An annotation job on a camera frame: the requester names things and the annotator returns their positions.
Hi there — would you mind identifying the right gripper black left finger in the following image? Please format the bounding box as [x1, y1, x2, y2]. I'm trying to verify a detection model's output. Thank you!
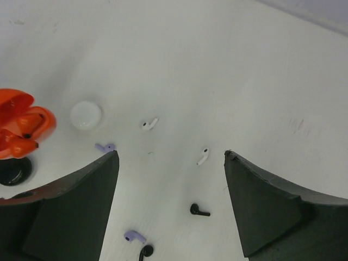
[1, 151, 119, 260]

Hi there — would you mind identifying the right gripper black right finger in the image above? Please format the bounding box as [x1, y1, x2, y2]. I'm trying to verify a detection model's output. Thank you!
[224, 151, 347, 260]

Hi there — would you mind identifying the red charging case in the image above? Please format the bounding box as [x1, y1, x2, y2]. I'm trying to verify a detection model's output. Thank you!
[1, 89, 57, 160]

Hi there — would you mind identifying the black charging case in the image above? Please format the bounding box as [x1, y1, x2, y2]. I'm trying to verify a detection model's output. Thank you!
[1, 157, 33, 187]

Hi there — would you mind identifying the white charging case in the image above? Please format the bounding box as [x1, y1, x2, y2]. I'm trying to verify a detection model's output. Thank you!
[70, 101, 102, 131]

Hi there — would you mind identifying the purple earbud lower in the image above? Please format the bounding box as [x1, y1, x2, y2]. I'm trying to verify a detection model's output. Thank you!
[123, 230, 147, 244]

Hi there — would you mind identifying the purple earbud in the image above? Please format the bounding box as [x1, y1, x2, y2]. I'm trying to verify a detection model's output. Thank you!
[95, 143, 116, 153]
[123, 230, 147, 244]

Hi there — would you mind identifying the purple earbud upper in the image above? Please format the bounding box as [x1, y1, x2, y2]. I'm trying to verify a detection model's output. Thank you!
[95, 143, 116, 153]

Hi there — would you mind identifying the black earbud lower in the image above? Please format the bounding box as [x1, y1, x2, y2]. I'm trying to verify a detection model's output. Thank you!
[139, 245, 154, 261]

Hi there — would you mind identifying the black earbud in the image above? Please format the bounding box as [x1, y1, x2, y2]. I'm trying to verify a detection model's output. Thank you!
[190, 203, 210, 216]
[139, 245, 154, 261]

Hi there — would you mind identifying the black earbud right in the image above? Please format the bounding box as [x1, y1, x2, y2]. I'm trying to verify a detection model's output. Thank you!
[190, 203, 210, 216]

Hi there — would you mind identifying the white earbud right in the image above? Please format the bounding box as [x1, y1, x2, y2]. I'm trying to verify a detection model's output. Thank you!
[196, 147, 210, 166]

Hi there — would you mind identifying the white earbud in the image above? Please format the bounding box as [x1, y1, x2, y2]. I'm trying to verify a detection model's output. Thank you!
[141, 117, 159, 131]
[196, 147, 210, 166]

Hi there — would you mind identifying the white earbud left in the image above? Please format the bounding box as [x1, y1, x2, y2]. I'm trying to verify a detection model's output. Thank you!
[141, 117, 159, 131]

